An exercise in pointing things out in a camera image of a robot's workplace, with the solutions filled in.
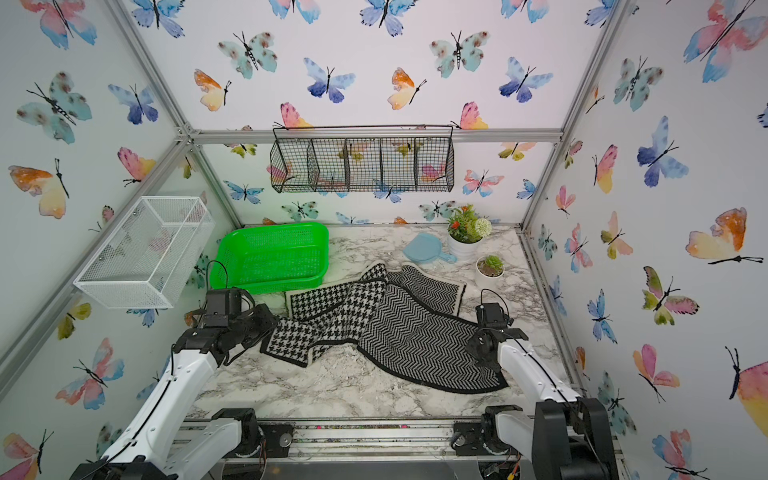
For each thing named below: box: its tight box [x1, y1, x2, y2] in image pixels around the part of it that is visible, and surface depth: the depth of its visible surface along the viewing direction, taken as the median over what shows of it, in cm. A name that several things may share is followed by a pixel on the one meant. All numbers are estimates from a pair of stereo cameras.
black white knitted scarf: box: [261, 263, 509, 393], surface depth 90 cm
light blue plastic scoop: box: [403, 233, 458, 264], surface depth 117 cm
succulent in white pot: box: [475, 254, 505, 289], surface depth 99 cm
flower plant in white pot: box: [447, 204, 493, 260], surface depth 103 cm
